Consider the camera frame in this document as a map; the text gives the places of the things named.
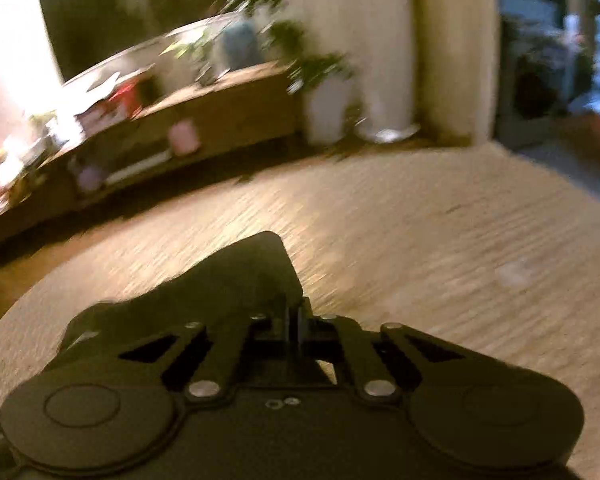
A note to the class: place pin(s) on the cream curtain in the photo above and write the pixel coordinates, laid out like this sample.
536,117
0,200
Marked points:
380,35

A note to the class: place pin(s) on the dark appliance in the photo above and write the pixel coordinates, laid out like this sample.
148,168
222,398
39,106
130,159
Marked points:
535,60

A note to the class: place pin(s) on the dark pants with light stripes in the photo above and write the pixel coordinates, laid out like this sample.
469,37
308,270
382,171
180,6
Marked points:
240,270

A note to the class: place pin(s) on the white plant pot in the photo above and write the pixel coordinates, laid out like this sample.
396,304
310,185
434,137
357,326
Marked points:
330,110

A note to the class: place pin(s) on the small plant in glass vase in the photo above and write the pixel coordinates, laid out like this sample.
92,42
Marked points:
190,47

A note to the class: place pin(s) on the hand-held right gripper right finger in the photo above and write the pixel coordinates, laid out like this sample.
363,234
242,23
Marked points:
305,325

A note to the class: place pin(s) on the red box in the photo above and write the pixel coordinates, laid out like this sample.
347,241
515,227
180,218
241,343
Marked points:
125,95

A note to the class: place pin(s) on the lace tablecloth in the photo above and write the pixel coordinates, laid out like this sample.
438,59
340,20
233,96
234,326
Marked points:
405,235

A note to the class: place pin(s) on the lavender kettlebell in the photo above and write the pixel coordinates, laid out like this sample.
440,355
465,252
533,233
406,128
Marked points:
90,177

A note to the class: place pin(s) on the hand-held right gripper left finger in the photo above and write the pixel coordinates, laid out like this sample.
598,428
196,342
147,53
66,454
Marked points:
275,327

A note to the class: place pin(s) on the flower bouquet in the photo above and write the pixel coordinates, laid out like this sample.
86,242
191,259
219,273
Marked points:
5,160

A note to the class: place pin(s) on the wooden television cabinet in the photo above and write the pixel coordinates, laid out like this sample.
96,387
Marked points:
240,105

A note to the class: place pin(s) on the white flat book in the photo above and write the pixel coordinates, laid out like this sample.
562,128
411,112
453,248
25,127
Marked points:
140,165

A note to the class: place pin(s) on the black television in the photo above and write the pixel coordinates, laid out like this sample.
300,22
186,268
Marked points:
95,20

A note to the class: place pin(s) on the pink box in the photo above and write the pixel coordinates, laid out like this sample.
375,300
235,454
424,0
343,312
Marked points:
182,137

